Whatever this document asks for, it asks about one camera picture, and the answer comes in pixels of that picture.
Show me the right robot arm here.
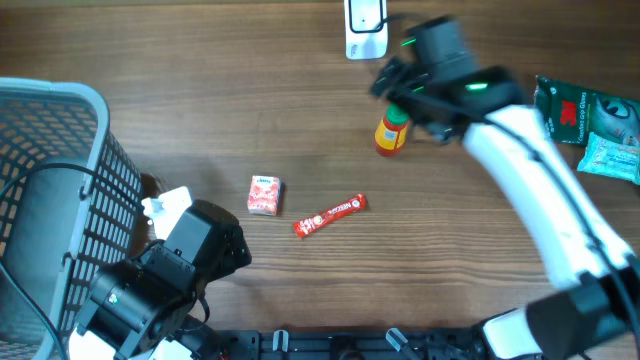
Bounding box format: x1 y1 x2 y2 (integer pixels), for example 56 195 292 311
371 16 639 359

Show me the white barcode scanner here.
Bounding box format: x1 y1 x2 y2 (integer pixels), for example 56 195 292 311
343 0 389 61

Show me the small red white carton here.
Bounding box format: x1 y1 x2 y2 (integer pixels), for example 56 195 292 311
247 175 281 216

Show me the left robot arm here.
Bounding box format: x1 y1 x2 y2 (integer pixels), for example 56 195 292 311
68 200 251 359

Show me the red chili sauce bottle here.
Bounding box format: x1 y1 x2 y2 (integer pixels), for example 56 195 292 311
374 104 410 157

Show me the red coffee stick sachet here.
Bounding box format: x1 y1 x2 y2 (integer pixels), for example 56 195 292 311
292 194 367 238

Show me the green 3M gloves packet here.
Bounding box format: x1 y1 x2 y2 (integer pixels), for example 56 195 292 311
534 76 639 146

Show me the grey plastic shopping basket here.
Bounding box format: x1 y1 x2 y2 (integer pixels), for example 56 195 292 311
1 78 142 359

